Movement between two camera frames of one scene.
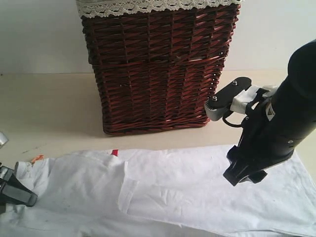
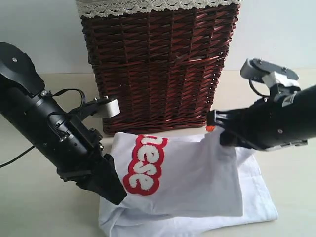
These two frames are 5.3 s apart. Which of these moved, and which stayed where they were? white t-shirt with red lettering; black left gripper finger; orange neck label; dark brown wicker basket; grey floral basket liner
Moved: white t-shirt with red lettering; black left gripper finger; orange neck label
Stayed: dark brown wicker basket; grey floral basket liner
